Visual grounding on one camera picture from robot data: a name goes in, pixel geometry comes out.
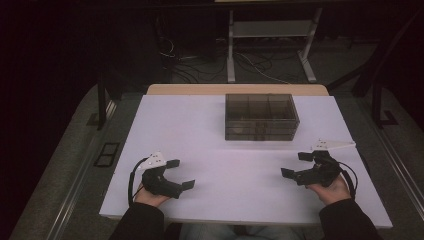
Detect floor cables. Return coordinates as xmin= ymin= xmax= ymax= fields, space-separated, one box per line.
xmin=158 ymin=35 xmax=291 ymax=85

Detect person's legs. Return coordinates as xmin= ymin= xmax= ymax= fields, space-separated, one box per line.
xmin=178 ymin=223 xmax=306 ymax=240

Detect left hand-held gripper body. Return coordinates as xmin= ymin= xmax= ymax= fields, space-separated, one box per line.
xmin=137 ymin=151 xmax=184 ymax=200

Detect grey metal stand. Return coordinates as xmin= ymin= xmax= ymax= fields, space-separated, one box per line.
xmin=226 ymin=8 xmax=323 ymax=84

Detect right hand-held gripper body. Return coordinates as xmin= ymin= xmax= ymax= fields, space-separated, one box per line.
xmin=294 ymin=138 xmax=357 ymax=188

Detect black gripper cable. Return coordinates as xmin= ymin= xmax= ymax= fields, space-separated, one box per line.
xmin=127 ymin=157 xmax=148 ymax=206
xmin=337 ymin=160 xmax=359 ymax=201

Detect black floor socket frame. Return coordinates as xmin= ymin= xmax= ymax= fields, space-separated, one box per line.
xmin=93 ymin=142 xmax=121 ymax=168

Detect dark metal stand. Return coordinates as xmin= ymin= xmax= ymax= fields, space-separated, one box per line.
xmin=95 ymin=69 xmax=125 ymax=131
xmin=325 ymin=9 xmax=424 ymax=129

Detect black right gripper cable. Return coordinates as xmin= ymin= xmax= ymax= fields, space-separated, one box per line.
xmin=337 ymin=160 xmax=359 ymax=201

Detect light wooden table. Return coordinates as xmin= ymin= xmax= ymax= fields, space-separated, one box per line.
xmin=146 ymin=83 xmax=330 ymax=97

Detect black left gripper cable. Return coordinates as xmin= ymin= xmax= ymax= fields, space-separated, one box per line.
xmin=127 ymin=157 xmax=148 ymax=206

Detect person's right hand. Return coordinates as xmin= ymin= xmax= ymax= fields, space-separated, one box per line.
xmin=305 ymin=175 xmax=353 ymax=206

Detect smoky transparent drawer organizer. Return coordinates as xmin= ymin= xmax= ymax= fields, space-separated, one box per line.
xmin=224 ymin=93 xmax=300 ymax=142

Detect person's left hand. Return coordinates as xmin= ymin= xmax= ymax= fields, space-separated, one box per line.
xmin=133 ymin=184 xmax=172 ymax=208

